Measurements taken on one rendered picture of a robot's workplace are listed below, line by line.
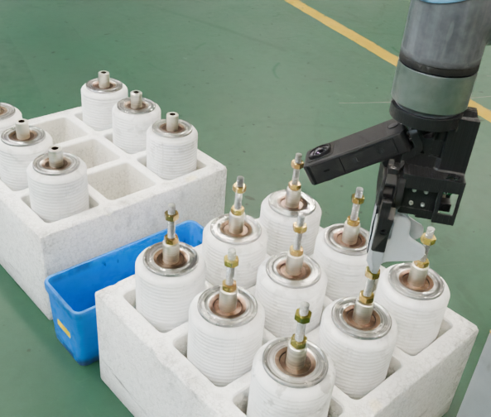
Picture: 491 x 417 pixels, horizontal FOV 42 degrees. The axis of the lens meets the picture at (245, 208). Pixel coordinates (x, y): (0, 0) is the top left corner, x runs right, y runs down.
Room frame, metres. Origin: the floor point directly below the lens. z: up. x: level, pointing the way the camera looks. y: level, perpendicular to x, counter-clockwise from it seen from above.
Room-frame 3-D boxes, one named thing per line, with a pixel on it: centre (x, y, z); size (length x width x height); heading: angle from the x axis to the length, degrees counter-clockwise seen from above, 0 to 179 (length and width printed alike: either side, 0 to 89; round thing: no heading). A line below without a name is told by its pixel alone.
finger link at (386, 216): (0.58, -0.15, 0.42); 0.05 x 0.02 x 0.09; 172
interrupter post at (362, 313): (0.60, -0.16, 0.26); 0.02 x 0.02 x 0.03
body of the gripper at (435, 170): (0.60, -0.18, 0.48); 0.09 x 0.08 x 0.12; 82
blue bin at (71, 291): (0.83, 0.17, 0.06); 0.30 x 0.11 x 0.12; 134
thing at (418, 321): (0.68, -0.24, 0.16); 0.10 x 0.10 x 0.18
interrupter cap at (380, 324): (0.60, -0.16, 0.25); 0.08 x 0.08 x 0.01
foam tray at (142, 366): (0.68, -0.07, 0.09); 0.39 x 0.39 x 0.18; 45
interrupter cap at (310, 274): (0.68, -0.07, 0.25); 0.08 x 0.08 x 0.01
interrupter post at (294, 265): (0.68, -0.07, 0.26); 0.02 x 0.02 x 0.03
